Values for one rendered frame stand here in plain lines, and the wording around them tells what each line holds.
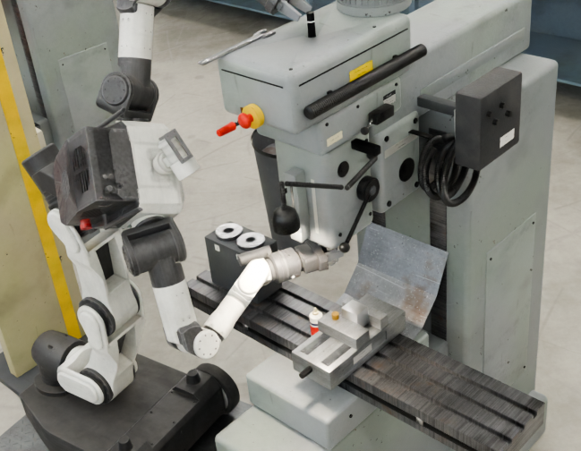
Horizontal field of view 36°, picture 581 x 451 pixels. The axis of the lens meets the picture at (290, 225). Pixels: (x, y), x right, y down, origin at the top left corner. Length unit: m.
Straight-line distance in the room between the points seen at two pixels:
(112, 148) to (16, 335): 2.02
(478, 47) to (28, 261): 2.25
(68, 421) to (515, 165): 1.71
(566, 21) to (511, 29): 4.00
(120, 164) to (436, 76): 0.92
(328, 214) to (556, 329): 2.09
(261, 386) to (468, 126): 1.01
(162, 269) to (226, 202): 3.01
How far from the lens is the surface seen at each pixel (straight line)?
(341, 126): 2.27
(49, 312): 4.29
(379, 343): 2.70
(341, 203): 2.40
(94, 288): 2.81
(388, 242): 2.96
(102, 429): 3.15
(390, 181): 2.52
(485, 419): 2.51
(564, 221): 5.04
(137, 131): 2.41
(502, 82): 2.39
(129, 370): 3.12
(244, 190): 5.44
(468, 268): 2.84
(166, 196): 2.39
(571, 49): 6.59
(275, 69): 2.12
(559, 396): 3.96
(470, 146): 2.37
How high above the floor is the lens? 2.69
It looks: 32 degrees down
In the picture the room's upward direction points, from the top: 6 degrees counter-clockwise
